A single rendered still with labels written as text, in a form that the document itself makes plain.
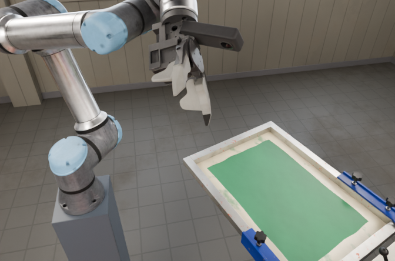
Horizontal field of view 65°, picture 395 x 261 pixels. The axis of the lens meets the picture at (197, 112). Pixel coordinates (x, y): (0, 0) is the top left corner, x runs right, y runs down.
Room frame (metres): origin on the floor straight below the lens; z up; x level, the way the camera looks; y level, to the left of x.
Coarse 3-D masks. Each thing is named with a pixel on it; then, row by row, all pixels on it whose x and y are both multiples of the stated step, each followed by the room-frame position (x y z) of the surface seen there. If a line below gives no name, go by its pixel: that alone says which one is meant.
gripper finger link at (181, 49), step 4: (184, 40) 0.51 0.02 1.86; (180, 44) 0.49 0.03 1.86; (184, 44) 0.49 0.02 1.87; (176, 48) 0.48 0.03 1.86; (180, 48) 0.47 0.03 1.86; (184, 48) 0.48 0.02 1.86; (188, 48) 0.50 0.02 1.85; (180, 52) 0.46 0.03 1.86; (184, 52) 0.47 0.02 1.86; (188, 52) 0.49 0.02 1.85; (176, 56) 0.47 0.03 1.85; (180, 56) 0.45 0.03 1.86; (184, 56) 0.46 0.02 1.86; (188, 56) 0.48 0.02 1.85; (176, 60) 0.45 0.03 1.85; (180, 60) 0.45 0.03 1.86; (176, 64) 0.44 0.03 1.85
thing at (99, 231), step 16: (96, 176) 0.80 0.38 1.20; (112, 192) 0.79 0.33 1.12; (96, 208) 0.66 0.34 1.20; (112, 208) 0.72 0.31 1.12; (64, 224) 0.60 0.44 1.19; (80, 224) 0.61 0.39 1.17; (96, 224) 0.62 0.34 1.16; (112, 224) 0.65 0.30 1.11; (64, 240) 0.60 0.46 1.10; (80, 240) 0.61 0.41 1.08; (96, 240) 0.62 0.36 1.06; (112, 240) 0.63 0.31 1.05; (80, 256) 0.61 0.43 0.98; (96, 256) 0.62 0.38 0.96; (112, 256) 0.63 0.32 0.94; (128, 256) 0.79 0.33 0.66
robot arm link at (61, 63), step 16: (32, 0) 0.87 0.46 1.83; (48, 0) 0.89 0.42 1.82; (48, 64) 0.83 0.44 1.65; (64, 64) 0.83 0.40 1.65; (64, 80) 0.82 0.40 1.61; (80, 80) 0.84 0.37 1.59; (64, 96) 0.82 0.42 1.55; (80, 96) 0.82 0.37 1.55; (80, 112) 0.80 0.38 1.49; (96, 112) 0.83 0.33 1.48; (80, 128) 0.79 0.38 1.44; (96, 128) 0.79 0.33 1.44; (112, 128) 0.83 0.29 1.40; (96, 144) 0.76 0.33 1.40; (112, 144) 0.80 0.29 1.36
